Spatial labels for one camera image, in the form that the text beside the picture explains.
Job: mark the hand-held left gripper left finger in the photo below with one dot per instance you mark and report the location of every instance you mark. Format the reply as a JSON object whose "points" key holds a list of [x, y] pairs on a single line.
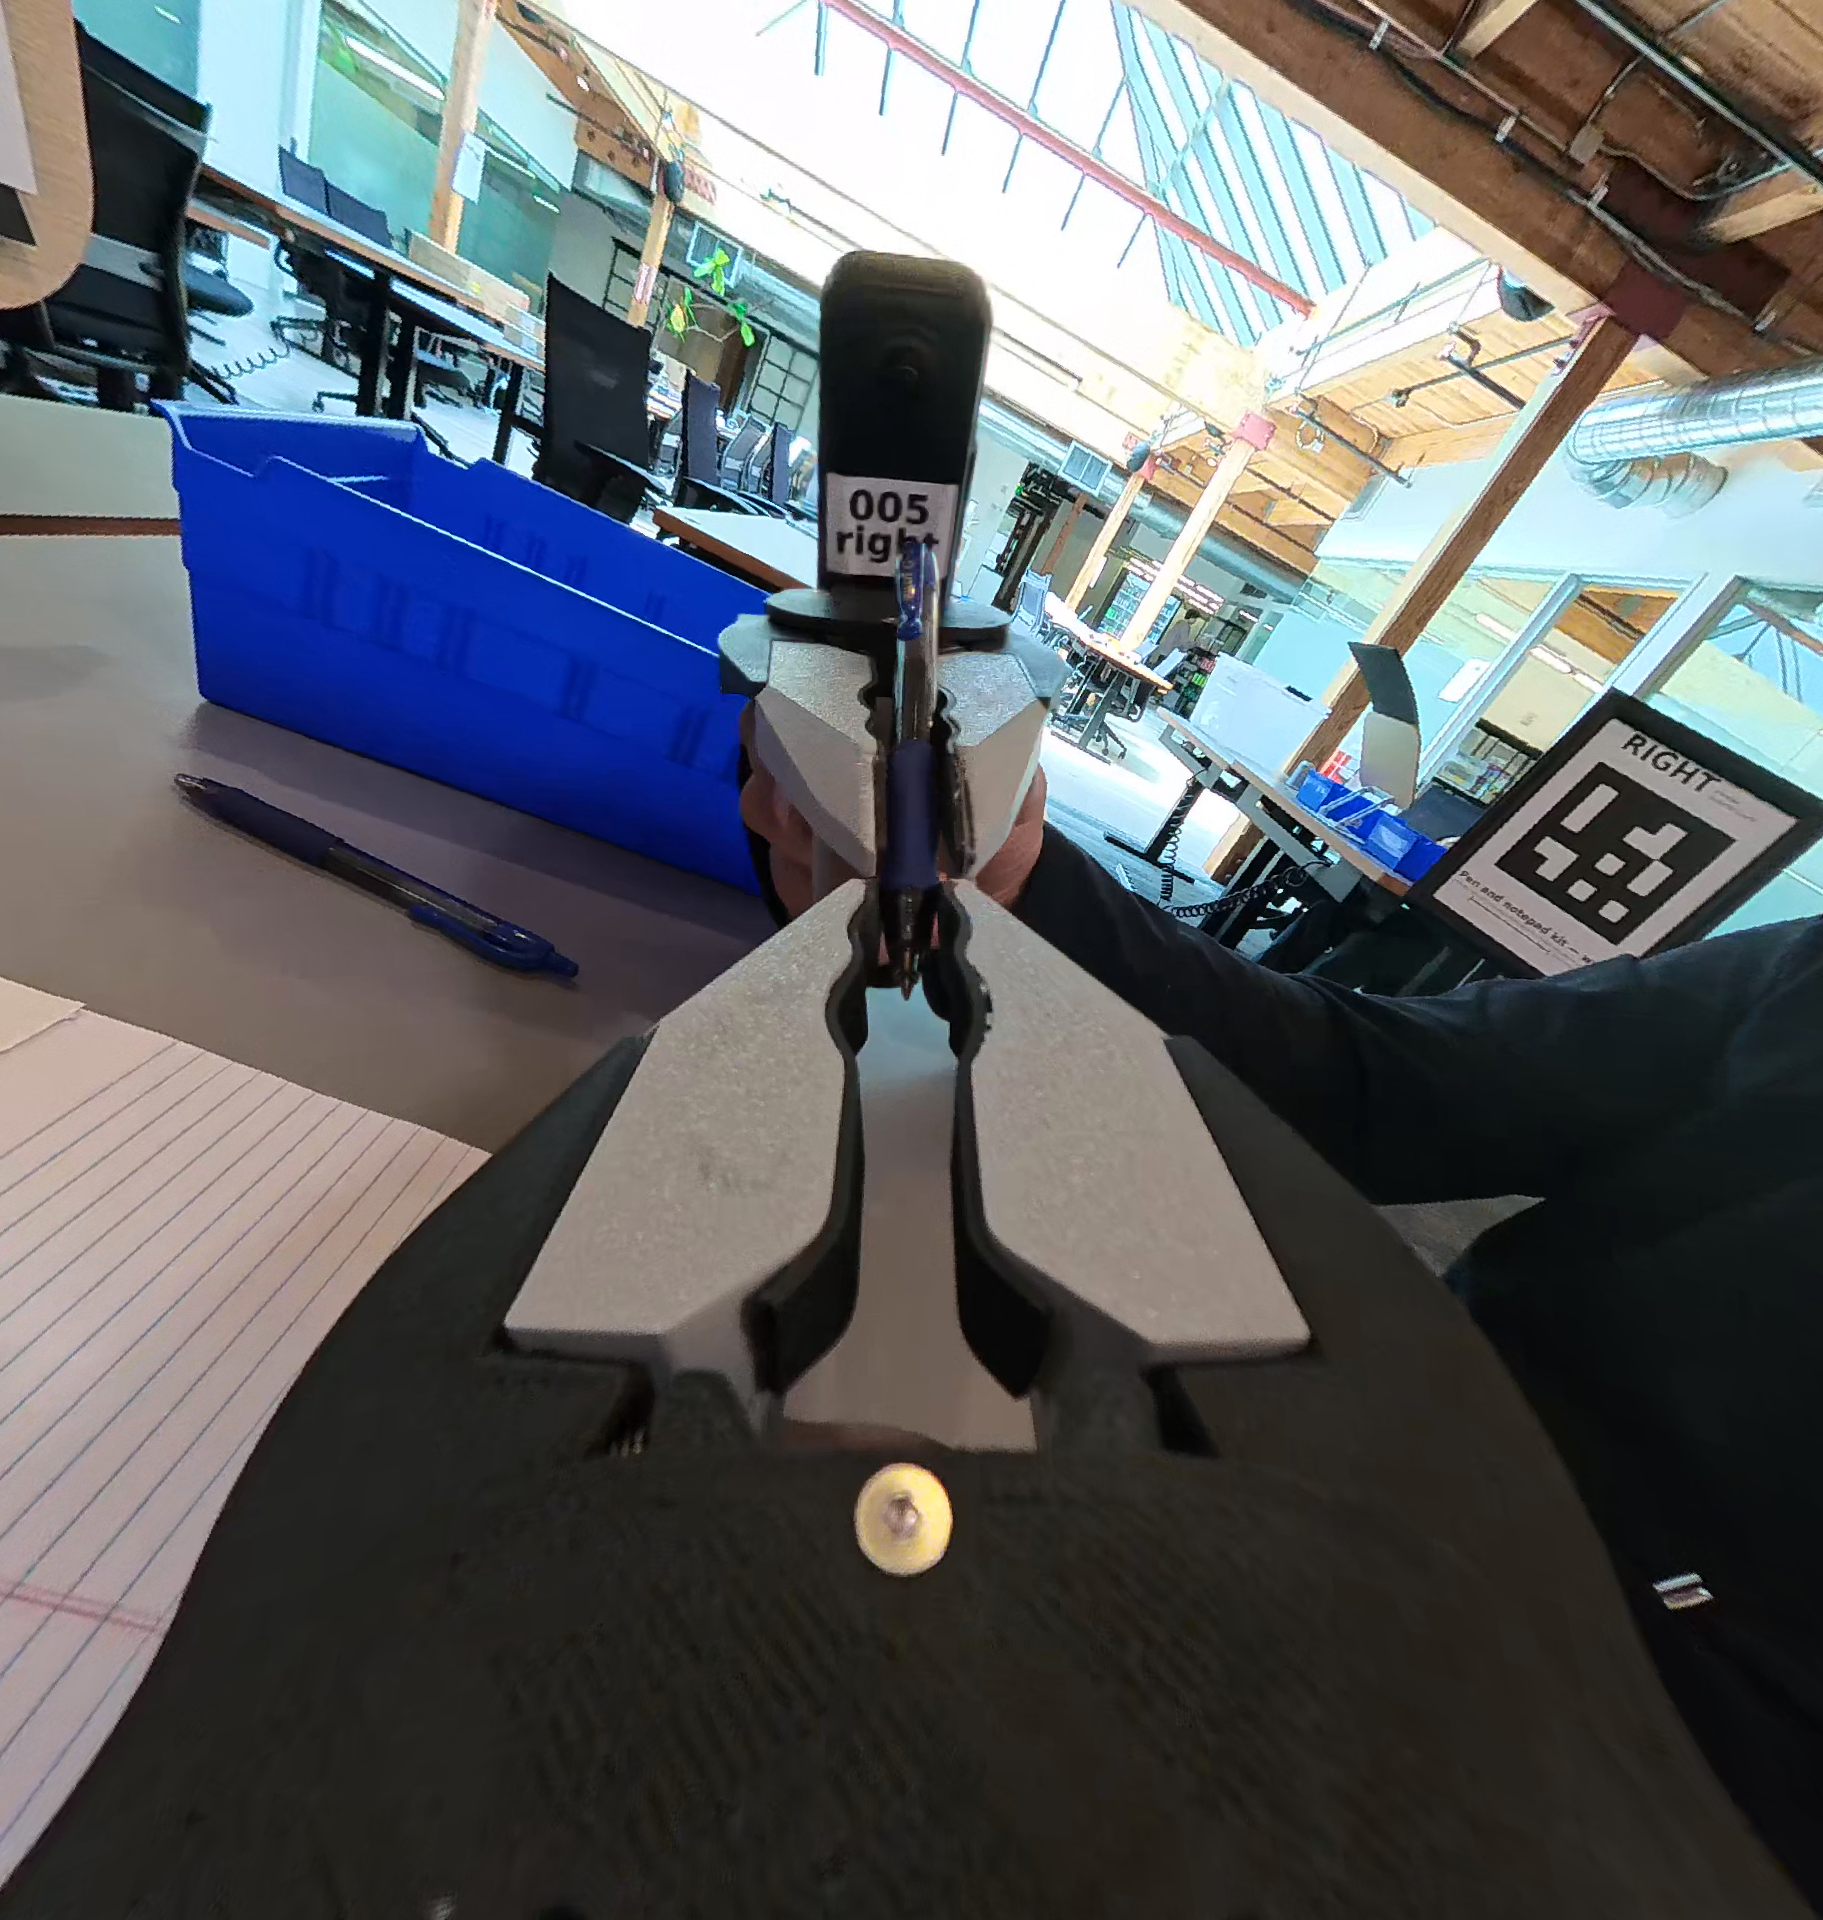
{"points": [[702, 1169]]}

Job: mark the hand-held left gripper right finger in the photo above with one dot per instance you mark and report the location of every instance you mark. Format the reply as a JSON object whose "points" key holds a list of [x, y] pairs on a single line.
{"points": [[1106, 1169]]}

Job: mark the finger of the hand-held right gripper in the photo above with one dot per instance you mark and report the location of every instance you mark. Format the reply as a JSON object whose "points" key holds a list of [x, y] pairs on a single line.
{"points": [[994, 735], [821, 751]]}

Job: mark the blue retractable pen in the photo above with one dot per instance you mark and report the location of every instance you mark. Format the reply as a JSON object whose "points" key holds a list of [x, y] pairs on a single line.
{"points": [[911, 798], [386, 887]]}

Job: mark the white lined legal pad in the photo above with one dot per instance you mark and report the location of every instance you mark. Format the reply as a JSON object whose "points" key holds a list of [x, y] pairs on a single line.
{"points": [[129, 1275]]}

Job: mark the person's right forearm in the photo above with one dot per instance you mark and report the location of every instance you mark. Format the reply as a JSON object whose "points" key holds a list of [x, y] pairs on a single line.
{"points": [[1302, 1021]]}

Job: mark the wooden office desk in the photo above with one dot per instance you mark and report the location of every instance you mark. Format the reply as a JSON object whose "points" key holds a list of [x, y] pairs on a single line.
{"points": [[731, 538], [343, 248], [1270, 789]]}

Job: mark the person's right hand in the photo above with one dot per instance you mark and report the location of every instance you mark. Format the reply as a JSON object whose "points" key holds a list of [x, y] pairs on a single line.
{"points": [[1022, 841]]}

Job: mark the green hanging decoration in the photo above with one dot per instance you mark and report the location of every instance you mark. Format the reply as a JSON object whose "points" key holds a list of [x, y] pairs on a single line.
{"points": [[714, 275]]}

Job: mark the red steel beam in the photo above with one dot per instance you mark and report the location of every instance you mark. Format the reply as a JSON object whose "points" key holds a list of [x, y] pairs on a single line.
{"points": [[1059, 154]]}

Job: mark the black office chair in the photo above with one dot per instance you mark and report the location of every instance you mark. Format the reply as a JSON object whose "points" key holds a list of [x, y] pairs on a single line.
{"points": [[593, 388], [129, 223]]}

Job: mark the blue plastic bin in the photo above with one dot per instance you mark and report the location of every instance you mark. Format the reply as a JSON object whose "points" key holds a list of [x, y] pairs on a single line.
{"points": [[444, 645]]}

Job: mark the white cardboard box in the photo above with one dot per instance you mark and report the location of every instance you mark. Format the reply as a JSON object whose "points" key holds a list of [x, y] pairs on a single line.
{"points": [[1401, 751]]}

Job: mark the small blue storage bin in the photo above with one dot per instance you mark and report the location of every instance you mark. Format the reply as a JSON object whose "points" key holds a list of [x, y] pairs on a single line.
{"points": [[1401, 846]]}

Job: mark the black framed marker sign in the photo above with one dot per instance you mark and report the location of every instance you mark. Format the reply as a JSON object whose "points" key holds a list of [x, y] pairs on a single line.
{"points": [[1599, 857]]}

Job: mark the person's dark jacket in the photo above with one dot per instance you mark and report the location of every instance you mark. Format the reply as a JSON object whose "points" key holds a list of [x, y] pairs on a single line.
{"points": [[1722, 1501]]}

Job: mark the wooden support post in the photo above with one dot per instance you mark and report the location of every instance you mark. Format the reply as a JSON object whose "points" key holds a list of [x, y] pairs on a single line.
{"points": [[1449, 584], [466, 135]]}

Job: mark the ceiling security camera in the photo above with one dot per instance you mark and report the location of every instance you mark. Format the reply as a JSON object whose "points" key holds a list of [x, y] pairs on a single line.
{"points": [[1528, 296]]}

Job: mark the silver ventilation duct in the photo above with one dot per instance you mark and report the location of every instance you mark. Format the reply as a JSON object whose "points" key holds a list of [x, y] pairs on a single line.
{"points": [[1722, 417]]}

